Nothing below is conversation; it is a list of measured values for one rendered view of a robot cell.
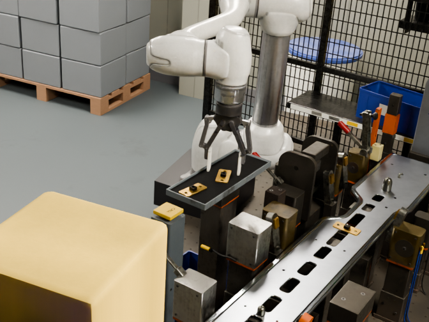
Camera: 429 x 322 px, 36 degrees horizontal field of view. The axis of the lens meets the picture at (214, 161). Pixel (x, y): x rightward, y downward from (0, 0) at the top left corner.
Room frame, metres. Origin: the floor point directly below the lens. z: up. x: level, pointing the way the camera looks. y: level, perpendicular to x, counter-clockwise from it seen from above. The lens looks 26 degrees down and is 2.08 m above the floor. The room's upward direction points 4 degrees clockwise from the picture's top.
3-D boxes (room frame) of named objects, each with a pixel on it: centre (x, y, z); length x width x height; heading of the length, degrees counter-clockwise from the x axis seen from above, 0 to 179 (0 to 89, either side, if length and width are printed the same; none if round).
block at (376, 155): (2.32, -0.62, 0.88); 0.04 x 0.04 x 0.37; 58
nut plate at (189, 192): (1.68, 0.06, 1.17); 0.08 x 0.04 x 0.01; 139
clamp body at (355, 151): (2.28, -0.53, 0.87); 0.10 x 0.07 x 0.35; 58
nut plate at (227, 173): (1.78, -0.03, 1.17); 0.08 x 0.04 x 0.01; 172
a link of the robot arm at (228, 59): (1.78, -0.02, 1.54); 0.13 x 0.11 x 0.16; 90
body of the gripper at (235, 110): (1.78, -0.03, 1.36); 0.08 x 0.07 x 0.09; 82
